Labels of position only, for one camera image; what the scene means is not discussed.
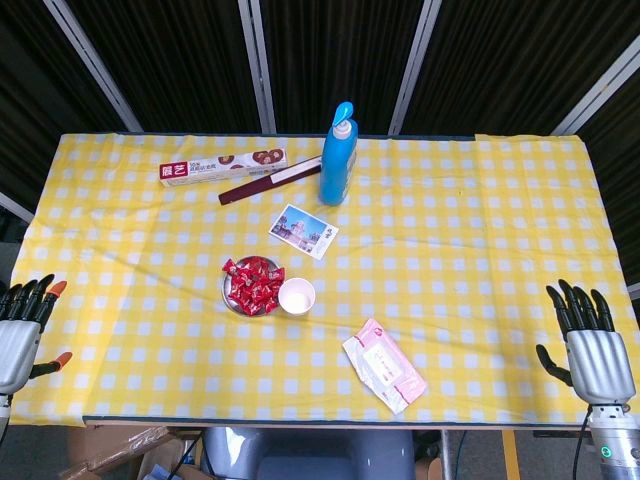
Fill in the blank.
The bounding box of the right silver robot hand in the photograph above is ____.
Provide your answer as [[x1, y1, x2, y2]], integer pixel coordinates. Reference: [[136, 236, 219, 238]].
[[535, 278, 632, 405]]

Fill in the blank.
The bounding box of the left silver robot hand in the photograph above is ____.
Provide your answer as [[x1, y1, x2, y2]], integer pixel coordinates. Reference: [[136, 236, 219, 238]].
[[0, 273, 74, 396]]

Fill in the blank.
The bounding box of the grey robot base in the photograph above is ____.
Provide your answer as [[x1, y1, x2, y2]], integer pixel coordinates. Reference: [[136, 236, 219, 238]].
[[202, 427, 416, 480]]

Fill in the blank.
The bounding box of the round steel plate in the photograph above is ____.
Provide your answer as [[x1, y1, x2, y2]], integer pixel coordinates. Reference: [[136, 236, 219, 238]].
[[221, 254, 287, 317]]

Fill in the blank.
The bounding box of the white paper cup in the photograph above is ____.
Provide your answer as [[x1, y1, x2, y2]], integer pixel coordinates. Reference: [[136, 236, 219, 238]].
[[277, 277, 316, 317]]

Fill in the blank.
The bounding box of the brown cardboard box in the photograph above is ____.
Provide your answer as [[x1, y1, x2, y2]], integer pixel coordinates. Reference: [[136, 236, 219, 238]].
[[57, 424, 174, 480]]

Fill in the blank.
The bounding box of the grey metal table leg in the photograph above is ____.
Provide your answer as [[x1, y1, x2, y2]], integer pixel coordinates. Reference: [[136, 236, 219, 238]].
[[439, 428, 459, 480]]

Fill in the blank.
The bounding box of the yellow white checkered tablecloth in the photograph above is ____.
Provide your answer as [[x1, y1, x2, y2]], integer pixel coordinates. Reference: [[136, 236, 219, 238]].
[[8, 130, 632, 429]]

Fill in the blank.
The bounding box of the black partition panel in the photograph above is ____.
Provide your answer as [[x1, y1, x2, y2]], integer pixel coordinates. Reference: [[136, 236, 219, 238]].
[[259, 0, 426, 135], [64, 0, 264, 134], [404, 0, 640, 136], [0, 0, 126, 216], [574, 84, 640, 301]]

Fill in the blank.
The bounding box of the pink wet wipes pack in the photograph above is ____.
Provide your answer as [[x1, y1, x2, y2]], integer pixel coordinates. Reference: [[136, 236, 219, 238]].
[[341, 317, 429, 415]]

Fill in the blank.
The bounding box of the dark red folded fan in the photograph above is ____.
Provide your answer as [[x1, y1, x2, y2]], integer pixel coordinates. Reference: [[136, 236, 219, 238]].
[[217, 155, 324, 206]]

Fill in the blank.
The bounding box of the building photo postcard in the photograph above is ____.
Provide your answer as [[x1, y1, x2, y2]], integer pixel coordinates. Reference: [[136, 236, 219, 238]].
[[268, 203, 340, 261]]

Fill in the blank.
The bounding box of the blue pump bottle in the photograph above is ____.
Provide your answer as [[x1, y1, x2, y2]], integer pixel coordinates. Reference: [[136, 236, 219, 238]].
[[319, 101, 359, 207]]

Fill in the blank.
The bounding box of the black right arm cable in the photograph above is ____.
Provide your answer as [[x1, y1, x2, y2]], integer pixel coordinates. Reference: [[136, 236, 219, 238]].
[[569, 412, 594, 480]]

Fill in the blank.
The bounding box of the white partition post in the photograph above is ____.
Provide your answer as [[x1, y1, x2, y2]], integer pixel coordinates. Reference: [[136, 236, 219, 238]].
[[552, 37, 640, 136], [387, 0, 444, 136], [0, 192, 36, 224], [237, 0, 278, 135], [42, 0, 146, 134]]

